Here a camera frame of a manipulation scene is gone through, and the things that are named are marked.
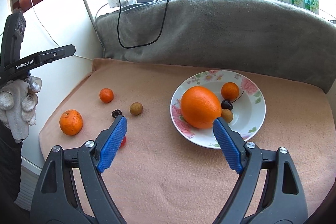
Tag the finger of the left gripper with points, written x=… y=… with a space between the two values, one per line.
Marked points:
x=41 y=58

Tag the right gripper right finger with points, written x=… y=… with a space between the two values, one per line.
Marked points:
x=282 y=199

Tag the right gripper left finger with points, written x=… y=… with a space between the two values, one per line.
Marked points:
x=56 y=199

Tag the red cherry tomato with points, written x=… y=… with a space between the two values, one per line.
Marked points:
x=123 y=142

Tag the brown longan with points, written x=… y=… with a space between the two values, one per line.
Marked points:
x=227 y=115
x=136 y=108

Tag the dark cherry without stem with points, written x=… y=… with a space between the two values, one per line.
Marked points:
x=116 y=113

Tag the dark cherry with stem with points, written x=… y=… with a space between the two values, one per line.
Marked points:
x=227 y=104

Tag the small mandarin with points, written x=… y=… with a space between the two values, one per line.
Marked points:
x=106 y=95
x=230 y=91

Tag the white gloved left hand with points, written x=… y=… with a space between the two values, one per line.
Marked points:
x=18 y=106

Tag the medium orange tangerine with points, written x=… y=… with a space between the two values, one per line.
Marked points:
x=71 y=122

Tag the floral white plate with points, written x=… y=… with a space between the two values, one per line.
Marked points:
x=249 y=109

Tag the pink beige blanket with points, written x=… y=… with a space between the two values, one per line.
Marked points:
x=161 y=177

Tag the large orange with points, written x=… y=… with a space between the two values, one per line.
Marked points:
x=200 y=107

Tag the grey green cushion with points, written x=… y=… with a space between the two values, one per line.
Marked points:
x=259 y=36

